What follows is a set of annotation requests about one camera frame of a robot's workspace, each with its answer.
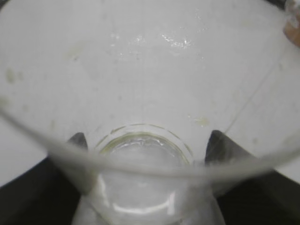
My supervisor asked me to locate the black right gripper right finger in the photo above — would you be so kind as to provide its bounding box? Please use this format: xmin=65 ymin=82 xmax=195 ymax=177
xmin=204 ymin=130 xmax=300 ymax=225

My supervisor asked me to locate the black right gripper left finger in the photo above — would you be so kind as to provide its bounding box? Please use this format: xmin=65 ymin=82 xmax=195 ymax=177
xmin=0 ymin=132 xmax=88 ymax=225

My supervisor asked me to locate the transparent plastic cup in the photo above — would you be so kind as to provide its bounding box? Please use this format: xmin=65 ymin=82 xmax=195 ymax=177
xmin=0 ymin=0 xmax=300 ymax=225

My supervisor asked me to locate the orange juice bottle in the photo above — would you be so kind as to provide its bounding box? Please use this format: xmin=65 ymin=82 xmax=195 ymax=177
xmin=283 ymin=0 xmax=300 ymax=47

